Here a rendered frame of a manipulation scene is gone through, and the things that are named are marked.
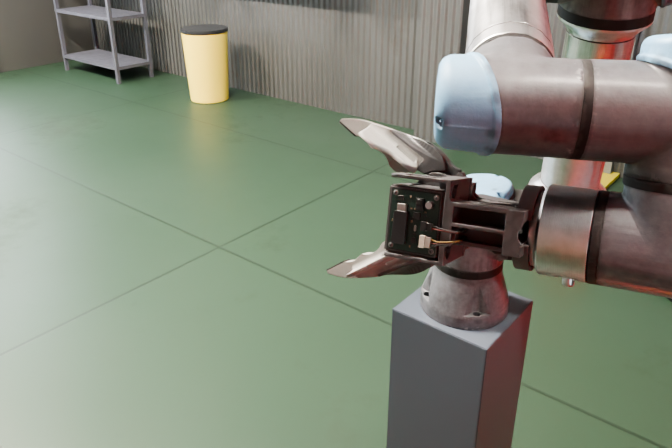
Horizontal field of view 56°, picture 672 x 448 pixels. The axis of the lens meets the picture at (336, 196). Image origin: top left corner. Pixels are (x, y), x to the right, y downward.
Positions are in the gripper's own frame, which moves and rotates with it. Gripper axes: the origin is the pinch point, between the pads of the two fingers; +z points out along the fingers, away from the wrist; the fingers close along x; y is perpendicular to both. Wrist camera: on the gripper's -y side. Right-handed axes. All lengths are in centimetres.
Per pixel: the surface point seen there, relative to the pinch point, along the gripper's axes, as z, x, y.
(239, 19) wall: 296, -85, -380
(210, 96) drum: 298, -19, -351
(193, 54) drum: 304, -50, -335
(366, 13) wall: 168, -85, -353
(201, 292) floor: 129, 65, -143
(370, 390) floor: 45, 77, -125
